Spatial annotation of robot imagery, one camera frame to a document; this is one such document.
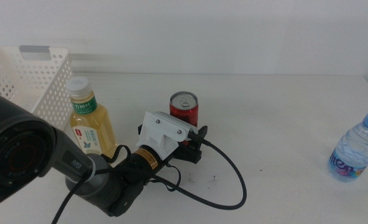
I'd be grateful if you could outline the clear water bottle blue cap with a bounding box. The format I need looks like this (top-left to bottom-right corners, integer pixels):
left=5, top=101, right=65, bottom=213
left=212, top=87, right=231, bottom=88
left=326, top=112, right=368, bottom=182

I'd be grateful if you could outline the white perforated plastic basket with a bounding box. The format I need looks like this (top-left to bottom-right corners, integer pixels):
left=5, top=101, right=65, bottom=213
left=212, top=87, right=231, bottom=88
left=0, top=45, right=74, bottom=131

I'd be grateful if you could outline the thick black braided camera cable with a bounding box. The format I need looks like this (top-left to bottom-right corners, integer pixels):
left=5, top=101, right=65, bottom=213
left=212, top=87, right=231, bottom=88
left=50, top=131, right=248, bottom=224

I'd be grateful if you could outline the red soda can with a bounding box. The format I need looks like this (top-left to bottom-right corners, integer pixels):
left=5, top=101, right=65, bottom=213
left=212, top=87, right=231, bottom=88
left=169, top=91, right=200, bottom=147

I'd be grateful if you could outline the thin black gripper wire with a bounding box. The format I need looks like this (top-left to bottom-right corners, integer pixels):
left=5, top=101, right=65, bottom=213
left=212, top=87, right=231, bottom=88
left=102, top=144, right=182, bottom=193

